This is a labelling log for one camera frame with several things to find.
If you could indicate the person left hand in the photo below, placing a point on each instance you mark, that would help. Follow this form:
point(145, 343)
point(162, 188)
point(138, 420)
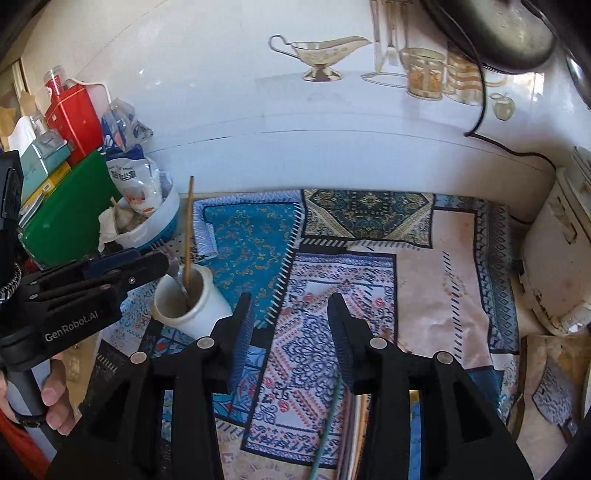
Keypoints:
point(55, 395)

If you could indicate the white ceramic utensil cup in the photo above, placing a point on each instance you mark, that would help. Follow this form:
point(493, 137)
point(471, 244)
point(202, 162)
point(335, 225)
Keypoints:
point(196, 315)

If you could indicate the yellow flat box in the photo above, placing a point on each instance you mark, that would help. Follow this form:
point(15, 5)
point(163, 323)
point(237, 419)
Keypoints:
point(47, 187)

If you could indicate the patterned blue patchwork mat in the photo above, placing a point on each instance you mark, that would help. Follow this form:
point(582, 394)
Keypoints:
point(384, 321)

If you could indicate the wooden chopping board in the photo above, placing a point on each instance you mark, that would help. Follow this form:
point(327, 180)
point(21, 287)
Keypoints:
point(541, 443)

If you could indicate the black wok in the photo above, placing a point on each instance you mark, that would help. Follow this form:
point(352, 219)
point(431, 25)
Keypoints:
point(503, 35)

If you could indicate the teal tissue box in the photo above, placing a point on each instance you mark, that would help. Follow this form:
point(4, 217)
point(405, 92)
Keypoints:
point(47, 152)

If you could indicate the dark brown chopstick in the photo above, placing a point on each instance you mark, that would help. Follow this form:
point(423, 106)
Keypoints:
point(188, 236)

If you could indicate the green metal box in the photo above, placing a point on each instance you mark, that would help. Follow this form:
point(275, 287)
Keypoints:
point(66, 225)

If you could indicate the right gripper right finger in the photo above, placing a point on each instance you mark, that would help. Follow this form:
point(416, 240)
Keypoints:
point(361, 366)

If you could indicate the silver fork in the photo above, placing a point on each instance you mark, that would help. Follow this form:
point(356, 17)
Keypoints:
point(174, 266)

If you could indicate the white blue bowl with garlic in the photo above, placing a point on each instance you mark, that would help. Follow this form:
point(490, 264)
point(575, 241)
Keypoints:
point(159, 226)

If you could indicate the dark green chopstick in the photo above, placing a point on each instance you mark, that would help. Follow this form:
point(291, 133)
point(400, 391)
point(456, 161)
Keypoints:
point(327, 430)

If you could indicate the white blue plastic bag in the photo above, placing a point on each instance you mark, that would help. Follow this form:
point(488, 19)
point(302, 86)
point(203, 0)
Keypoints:
point(136, 177)

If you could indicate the red white can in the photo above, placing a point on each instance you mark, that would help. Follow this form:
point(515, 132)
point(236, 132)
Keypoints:
point(54, 83)

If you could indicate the white rice cooker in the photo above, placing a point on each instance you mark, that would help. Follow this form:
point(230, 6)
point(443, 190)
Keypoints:
point(556, 252)

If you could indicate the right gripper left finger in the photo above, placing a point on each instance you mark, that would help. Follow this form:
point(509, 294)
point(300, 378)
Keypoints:
point(231, 337)

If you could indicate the steel cleaver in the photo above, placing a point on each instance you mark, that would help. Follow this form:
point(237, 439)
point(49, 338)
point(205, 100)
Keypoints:
point(556, 398)

